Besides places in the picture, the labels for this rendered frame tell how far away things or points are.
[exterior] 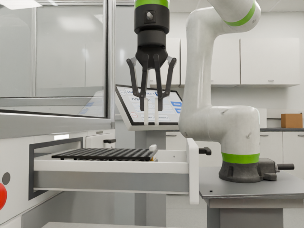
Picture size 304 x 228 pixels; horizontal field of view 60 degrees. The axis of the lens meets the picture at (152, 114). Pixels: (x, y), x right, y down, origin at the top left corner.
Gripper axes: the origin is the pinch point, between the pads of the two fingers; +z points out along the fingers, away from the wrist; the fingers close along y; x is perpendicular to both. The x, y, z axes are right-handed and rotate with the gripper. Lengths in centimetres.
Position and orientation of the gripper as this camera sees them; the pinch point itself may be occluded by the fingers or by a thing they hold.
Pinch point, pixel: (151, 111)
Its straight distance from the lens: 67.7
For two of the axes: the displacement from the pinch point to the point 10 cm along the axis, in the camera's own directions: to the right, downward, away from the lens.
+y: 9.9, 0.0, -1.1
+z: 0.0, 10.0, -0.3
